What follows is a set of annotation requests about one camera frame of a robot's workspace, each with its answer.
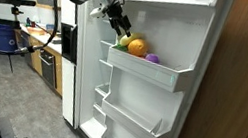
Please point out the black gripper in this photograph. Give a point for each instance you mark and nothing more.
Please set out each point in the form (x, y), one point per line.
(116, 14)

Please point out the yellow plush toy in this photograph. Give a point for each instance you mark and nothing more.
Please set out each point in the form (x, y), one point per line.
(130, 39)

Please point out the green plush toy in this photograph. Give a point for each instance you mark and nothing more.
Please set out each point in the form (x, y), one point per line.
(121, 47)

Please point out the orange plush toy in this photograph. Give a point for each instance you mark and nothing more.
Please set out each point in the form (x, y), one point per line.
(137, 47)

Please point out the white open refrigerator door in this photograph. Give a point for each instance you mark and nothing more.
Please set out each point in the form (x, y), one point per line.
(162, 21)

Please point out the white refrigerator body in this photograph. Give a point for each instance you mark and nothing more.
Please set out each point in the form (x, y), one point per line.
(94, 57)

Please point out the purple plush toy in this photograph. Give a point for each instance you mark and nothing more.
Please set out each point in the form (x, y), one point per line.
(152, 58)

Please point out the white door bin holding toys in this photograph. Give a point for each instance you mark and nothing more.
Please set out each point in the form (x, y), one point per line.
(144, 69)

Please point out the white freezer door with dispenser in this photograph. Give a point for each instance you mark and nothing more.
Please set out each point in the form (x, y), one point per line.
(69, 83)

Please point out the black built-in oven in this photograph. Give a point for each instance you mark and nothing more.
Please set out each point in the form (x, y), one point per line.
(48, 68)

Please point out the wooden kitchen counter cabinet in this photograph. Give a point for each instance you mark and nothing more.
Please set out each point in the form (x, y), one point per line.
(35, 61)

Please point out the white empty middle door bin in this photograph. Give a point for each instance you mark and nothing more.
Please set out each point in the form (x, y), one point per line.
(129, 120)

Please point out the blue recycling bin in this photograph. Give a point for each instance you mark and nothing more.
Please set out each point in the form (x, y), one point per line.
(2, 40)

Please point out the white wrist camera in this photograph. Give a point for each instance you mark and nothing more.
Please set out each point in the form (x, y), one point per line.
(97, 12)

